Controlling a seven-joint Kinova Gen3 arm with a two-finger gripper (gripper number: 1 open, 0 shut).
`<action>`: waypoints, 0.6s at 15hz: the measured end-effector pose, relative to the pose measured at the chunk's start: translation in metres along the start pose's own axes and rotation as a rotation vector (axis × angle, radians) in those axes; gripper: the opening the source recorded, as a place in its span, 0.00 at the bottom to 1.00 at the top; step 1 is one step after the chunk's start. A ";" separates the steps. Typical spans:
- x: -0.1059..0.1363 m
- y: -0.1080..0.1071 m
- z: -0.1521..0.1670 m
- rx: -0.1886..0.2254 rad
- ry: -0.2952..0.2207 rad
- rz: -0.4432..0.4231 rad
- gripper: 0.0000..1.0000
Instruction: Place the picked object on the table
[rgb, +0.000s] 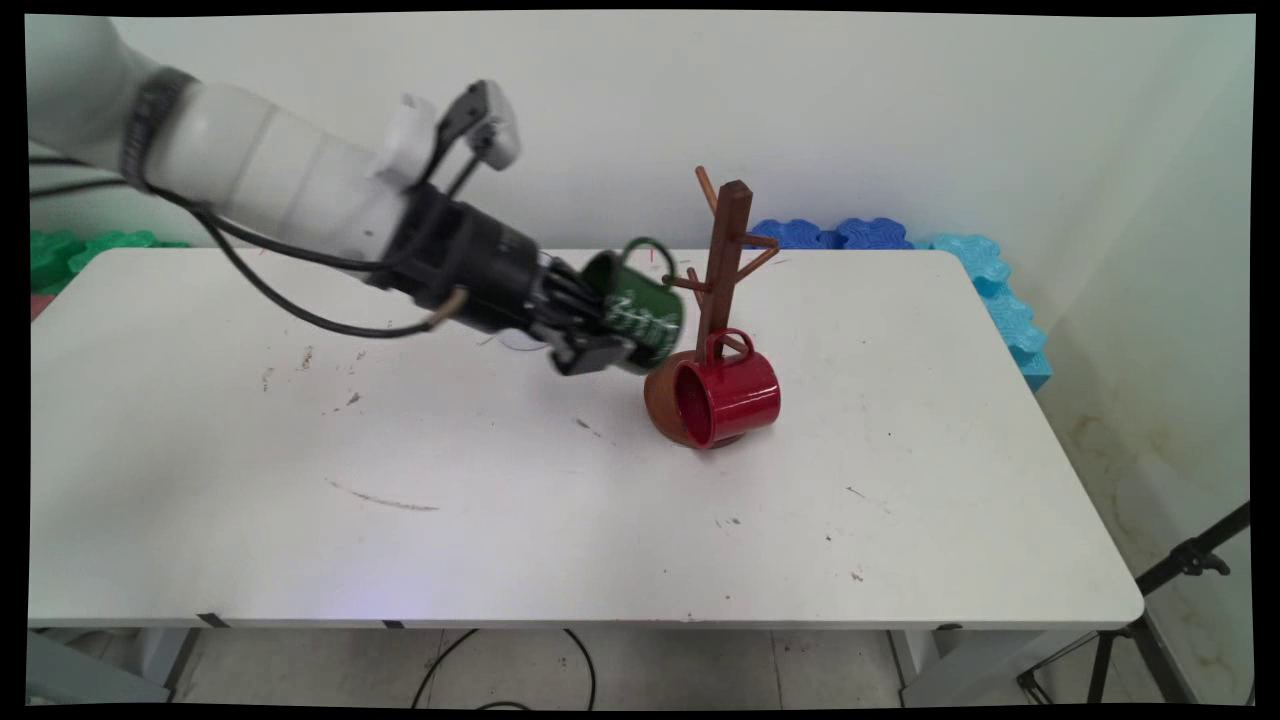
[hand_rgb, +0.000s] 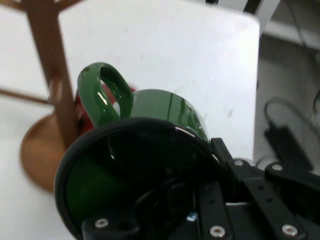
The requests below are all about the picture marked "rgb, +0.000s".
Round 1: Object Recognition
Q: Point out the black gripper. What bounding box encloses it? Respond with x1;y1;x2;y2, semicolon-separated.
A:
364;184;633;379

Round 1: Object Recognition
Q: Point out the green enamel mug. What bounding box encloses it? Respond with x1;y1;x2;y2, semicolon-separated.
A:
580;237;688;377

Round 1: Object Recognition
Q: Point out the brown wooden mug tree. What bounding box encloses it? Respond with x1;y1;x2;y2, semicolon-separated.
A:
643;165;782;450

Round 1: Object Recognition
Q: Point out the red ceramic mug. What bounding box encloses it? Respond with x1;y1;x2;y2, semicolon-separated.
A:
670;328;782;449

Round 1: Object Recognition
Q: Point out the dark blue foam mat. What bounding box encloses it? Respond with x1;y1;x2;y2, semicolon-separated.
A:
748;217;916;252

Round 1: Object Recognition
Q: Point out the light blue foam mat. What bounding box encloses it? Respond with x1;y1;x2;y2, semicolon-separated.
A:
912;233;1054;394

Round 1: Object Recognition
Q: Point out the grey table leg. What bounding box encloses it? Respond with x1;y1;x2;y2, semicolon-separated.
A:
25;628;203;707
888;625;1101;709

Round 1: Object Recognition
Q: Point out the green foam mat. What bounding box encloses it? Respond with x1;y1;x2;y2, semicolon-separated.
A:
30;230;192;297

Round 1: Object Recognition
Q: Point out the black tripod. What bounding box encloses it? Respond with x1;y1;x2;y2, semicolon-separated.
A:
1016;500;1254;707

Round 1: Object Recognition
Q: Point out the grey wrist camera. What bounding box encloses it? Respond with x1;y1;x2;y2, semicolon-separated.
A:
434;79;524;173

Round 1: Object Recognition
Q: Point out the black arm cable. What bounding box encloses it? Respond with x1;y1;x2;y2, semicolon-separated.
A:
195;205;471;340
28;155;403;274

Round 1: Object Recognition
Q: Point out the black floor cable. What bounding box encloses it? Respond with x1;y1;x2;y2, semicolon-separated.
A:
410;628;599;713

